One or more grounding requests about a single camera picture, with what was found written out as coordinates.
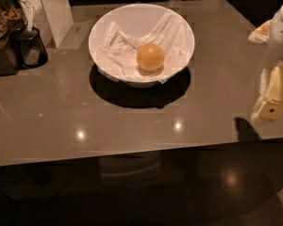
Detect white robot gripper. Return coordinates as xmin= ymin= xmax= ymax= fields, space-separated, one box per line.
xmin=248 ymin=5 xmax=283 ymax=122

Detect orange fruit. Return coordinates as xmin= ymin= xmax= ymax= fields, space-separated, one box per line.
xmin=137 ymin=43 xmax=165 ymax=72

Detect white bowl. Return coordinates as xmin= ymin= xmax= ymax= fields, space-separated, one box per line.
xmin=88 ymin=3 xmax=196 ymax=89

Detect white paper napkin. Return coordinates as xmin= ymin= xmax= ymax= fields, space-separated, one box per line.
xmin=95 ymin=10 xmax=189 ymax=84

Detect black mesh pen cup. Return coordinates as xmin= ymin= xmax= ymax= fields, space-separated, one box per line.
xmin=9 ymin=27 xmax=48 ymax=69

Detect white tag in cup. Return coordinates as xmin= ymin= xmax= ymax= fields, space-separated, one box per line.
xmin=25 ymin=1 xmax=34 ymax=33

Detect dark box under jar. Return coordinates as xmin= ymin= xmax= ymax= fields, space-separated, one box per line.
xmin=0 ymin=36 xmax=21 ymax=76

